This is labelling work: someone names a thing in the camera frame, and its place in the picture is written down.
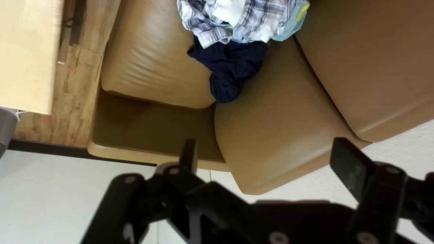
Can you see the brown leather sofa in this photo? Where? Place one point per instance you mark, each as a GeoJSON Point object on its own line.
{"type": "Point", "coordinates": [363, 69]}

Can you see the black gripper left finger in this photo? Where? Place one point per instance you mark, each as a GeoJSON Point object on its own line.
{"type": "Point", "coordinates": [132, 203]}

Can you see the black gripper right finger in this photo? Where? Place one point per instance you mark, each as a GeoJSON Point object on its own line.
{"type": "Point", "coordinates": [385, 192]}

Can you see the white plaid cloth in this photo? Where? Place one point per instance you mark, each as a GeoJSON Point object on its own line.
{"type": "Point", "coordinates": [242, 20]}

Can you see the dark navy cloth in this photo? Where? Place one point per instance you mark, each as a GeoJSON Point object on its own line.
{"type": "Point", "coordinates": [231, 65]}

